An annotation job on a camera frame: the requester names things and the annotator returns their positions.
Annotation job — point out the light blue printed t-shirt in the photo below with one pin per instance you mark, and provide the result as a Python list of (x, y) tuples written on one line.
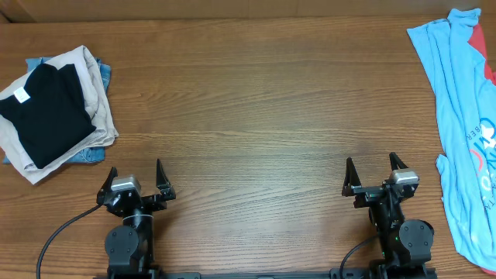
[(465, 115)]

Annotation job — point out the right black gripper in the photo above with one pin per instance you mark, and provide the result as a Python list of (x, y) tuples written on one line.
[(353, 187)]

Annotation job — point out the red t-shirt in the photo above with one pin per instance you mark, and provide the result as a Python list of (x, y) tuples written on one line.
[(477, 41)]

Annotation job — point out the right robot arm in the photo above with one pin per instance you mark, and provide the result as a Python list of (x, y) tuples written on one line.
[(405, 244)]

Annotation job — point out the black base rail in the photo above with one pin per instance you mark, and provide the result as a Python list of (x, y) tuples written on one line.
[(263, 275)]

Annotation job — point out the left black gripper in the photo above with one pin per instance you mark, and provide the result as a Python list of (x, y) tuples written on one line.
[(156, 202)]

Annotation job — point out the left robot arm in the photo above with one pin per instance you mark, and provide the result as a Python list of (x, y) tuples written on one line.
[(130, 246)]

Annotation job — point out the folded beige garment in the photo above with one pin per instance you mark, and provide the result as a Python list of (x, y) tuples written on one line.
[(96, 104)]

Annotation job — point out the folded black t-shirt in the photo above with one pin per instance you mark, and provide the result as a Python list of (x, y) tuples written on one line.
[(53, 119)]

